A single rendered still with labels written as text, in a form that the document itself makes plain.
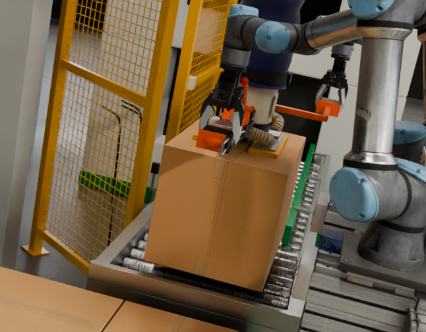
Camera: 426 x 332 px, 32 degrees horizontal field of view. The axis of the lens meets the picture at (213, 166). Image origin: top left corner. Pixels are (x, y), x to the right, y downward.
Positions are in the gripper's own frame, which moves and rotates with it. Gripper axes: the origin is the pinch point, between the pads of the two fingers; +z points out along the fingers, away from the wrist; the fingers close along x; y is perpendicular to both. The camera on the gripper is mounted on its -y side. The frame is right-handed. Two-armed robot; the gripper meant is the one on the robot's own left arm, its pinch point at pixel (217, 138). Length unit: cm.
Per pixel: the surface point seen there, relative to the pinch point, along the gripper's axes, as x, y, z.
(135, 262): 27, 44, 61
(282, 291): -25, 54, 62
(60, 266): 87, 136, 115
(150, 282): 16, 22, 57
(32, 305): 44, -3, 62
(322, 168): -27, 220, 56
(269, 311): -23, 22, 56
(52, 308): 38, -2, 62
